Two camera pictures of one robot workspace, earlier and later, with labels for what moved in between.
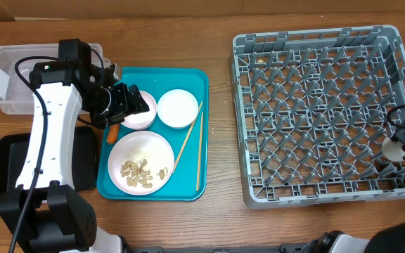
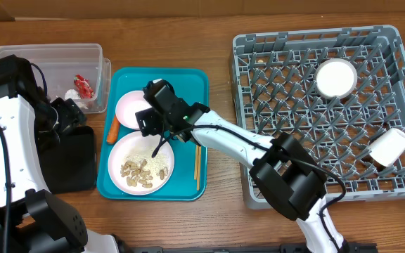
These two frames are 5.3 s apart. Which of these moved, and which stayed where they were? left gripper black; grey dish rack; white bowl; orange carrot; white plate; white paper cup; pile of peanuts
Moved: white paper cup; white bowl; left gripper black
Stayed: grey dish rack; white plate; pile of peanuts; orange carrot
